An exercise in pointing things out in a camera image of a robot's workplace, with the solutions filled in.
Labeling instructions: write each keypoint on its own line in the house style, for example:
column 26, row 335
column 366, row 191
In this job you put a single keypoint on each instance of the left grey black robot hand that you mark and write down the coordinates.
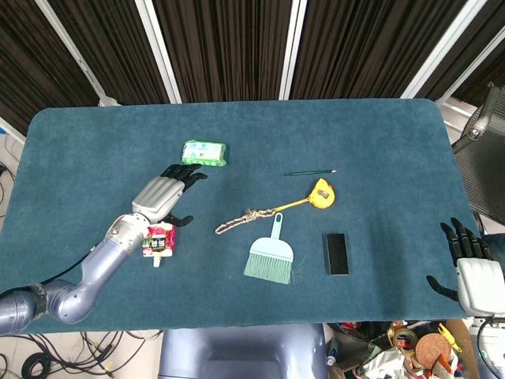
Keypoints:
column 158, row 195

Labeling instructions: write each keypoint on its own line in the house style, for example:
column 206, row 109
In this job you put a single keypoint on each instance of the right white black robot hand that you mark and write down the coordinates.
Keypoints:
column 479, row 284

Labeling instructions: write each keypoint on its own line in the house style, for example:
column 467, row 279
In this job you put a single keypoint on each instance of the yellow tape measure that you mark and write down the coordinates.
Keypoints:
column 322, row 193

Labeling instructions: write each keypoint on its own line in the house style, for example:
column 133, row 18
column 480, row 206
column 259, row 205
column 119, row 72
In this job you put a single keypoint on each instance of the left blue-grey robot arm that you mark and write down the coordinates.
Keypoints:
column 98, row 256

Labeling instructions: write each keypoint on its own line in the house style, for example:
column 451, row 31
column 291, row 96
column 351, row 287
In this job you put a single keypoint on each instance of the light blue hand brush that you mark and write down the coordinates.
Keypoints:
column 270, row 252

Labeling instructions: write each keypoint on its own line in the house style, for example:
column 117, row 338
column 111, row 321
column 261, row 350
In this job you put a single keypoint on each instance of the red spouted drink pouch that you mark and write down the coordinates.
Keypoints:
column 159, row 242

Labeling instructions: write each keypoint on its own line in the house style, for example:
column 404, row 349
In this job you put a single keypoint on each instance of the yellow plastic clip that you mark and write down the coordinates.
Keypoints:
column 450, row 337

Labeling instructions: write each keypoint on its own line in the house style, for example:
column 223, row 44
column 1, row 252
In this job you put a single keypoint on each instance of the green wet wipes pack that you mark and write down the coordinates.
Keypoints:
column 204, row 152

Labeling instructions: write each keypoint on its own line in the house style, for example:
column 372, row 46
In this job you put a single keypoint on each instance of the round cork coaster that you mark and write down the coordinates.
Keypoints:
column 433, row 348

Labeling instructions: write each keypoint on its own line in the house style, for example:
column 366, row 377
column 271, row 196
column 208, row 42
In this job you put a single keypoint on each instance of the cardboard clutter box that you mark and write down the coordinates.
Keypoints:
column 453, row 367

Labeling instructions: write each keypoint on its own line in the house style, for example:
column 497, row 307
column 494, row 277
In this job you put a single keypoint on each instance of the black mesh office chair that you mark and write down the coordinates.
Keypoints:
column 483, row 158

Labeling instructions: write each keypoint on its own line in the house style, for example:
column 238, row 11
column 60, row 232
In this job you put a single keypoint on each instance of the teal table cloth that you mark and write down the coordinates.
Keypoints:
column 276, row 130

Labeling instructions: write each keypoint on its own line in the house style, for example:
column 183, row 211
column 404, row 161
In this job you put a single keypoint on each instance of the black whiteboard eraser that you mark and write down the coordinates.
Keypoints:
column 337, row 254

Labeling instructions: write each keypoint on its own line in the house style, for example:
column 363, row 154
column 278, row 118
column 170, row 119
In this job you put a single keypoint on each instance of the green pencil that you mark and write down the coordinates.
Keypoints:
column 307, row 172

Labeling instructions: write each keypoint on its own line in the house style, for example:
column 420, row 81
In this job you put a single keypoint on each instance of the black pleated curtain panel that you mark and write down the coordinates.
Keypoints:
column 367, row 43
column 114, row 43
column 225, row 47

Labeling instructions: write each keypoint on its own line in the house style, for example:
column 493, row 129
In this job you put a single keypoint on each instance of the blue-grey robot torso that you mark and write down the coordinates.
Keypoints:
column 244, row 351

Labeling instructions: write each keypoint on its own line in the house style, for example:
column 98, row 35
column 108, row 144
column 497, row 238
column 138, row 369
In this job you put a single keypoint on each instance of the white frame post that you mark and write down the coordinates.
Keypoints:
column 159, row 51
column 473, row 63
column 442, row 51
column 75, row 51
column 292, row 47

